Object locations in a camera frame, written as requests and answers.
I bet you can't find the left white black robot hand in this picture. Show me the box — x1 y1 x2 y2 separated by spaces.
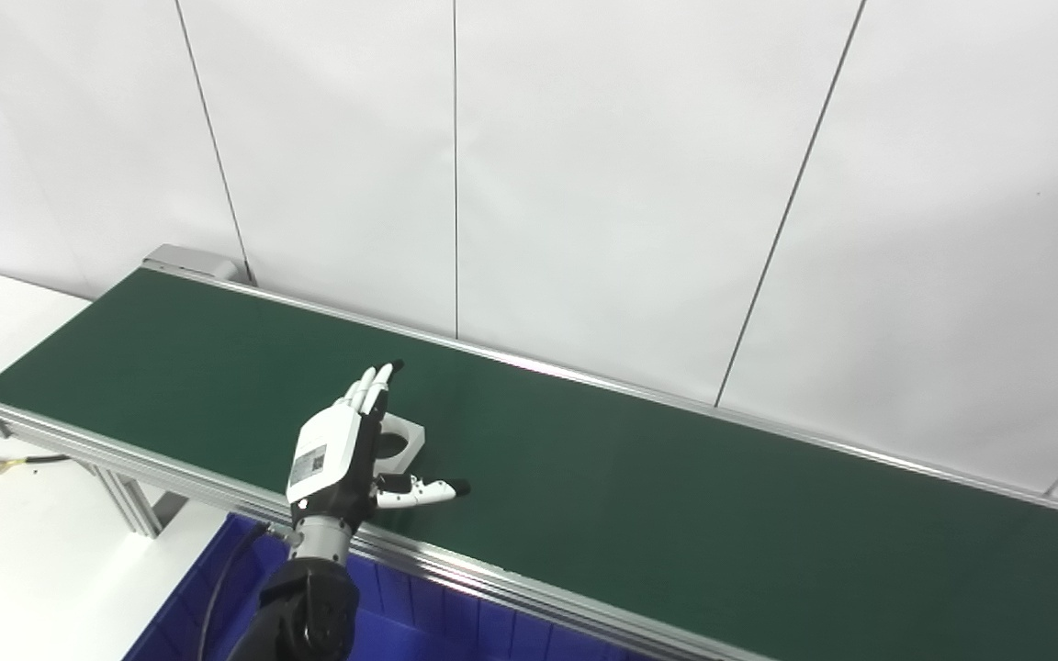
286 360 472 531

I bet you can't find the white block part with hole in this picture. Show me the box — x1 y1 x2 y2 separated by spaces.
373 412 427 479

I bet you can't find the blue plastic bin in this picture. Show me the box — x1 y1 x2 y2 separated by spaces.
123 512 649 661

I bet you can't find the aluminium conveyor support leg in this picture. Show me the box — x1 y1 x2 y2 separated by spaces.
77 457 192 539

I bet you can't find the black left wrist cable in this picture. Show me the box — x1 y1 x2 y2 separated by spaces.
197 521 275 661

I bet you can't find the green conveyor belt aluminium frame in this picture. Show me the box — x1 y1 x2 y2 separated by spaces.
0 243 1058 661

